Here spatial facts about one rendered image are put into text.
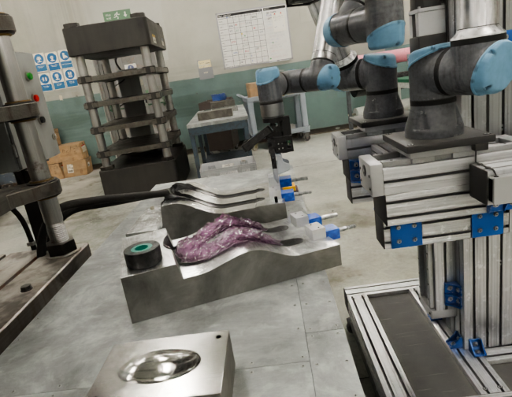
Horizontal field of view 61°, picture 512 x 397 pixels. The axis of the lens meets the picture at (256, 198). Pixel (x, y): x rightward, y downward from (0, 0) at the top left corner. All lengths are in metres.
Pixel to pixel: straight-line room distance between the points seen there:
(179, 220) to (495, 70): 0.91
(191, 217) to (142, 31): 4.06
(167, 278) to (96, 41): 4.55
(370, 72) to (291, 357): 1.17
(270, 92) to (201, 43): 6.46
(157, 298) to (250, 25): 7.06
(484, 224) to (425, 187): 0.23
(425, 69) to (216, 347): 0.85
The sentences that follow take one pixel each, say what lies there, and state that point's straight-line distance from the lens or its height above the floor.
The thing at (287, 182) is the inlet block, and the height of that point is 0.91.
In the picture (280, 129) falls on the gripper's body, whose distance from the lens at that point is 1.41.
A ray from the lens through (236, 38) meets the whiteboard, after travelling 7.80.
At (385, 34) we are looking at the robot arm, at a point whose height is 1.31.
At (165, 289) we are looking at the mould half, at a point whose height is 0.86.
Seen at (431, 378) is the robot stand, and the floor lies 0.21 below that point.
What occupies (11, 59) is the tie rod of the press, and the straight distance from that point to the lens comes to 1.53.
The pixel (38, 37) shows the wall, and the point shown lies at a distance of 8.42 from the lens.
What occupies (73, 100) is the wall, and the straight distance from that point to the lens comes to 8.25.
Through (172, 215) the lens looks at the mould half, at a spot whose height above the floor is 0.90.
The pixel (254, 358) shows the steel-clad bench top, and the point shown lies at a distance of 0.81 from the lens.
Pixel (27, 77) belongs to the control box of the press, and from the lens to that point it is 1.84.
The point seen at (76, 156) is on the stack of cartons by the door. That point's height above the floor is 0.34.
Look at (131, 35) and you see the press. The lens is 5.26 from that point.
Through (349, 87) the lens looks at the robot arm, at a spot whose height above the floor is 1.16.
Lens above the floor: 1.28
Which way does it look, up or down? 16 degrees down
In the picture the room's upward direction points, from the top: 9 degrees counter-clockwise
